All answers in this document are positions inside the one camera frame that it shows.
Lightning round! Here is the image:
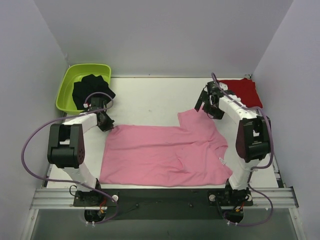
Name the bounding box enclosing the green plastic basin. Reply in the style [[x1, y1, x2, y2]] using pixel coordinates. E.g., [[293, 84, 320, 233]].
[[55, 63, 112, 115]]

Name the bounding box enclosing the red t shirt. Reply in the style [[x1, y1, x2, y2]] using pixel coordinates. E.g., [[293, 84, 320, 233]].
[[220, 78, 263, 108]]

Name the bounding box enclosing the black t shirt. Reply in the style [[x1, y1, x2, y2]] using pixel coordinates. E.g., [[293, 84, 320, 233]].
[[72, 74, 116, 110]]

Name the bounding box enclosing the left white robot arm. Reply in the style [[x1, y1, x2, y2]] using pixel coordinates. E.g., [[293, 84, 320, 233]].
[[47, 97, 114, 206]]

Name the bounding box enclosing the aluminium extrusion rail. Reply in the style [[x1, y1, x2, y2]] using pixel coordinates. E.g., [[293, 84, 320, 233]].
[[31, 185, 299, 210]]

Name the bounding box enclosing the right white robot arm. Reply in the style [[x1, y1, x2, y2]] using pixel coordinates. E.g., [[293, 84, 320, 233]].
[[194, 80, 274, 191]]

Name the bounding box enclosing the pink t shirt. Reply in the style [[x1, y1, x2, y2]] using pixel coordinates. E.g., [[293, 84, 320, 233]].
[[99, 109, 233, 187]]

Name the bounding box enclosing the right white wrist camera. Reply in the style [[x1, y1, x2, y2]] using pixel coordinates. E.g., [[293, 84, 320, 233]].
[[218, 82, 228, 91]]

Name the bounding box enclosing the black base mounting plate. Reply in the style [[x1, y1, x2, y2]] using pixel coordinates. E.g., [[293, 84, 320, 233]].
[[73, 188, 253, 222]]

